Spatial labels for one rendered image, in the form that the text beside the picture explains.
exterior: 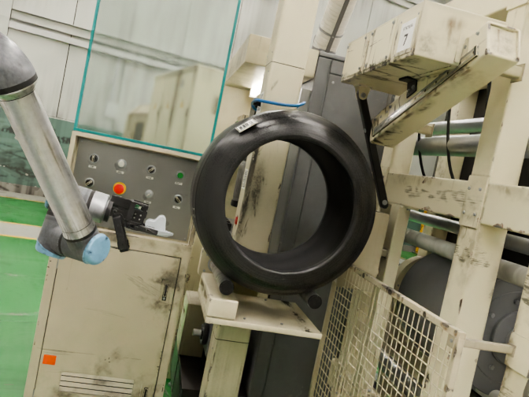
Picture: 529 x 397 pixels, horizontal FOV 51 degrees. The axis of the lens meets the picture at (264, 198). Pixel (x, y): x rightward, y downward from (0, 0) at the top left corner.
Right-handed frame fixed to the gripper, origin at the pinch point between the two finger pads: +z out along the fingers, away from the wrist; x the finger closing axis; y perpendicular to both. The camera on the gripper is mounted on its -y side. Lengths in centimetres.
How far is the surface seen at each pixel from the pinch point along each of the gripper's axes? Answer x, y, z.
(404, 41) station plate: -28, 73, 42
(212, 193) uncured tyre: -11.7, 17.3, 7.7
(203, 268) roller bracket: 24.3, -11.2, 16.7
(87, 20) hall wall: 874, 197, -206
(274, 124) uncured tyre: -11.5, 41.9, 18.5
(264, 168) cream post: 26.9, 29.8, 26.7
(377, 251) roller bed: 20, 14, 76
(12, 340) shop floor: 162, -109, -58
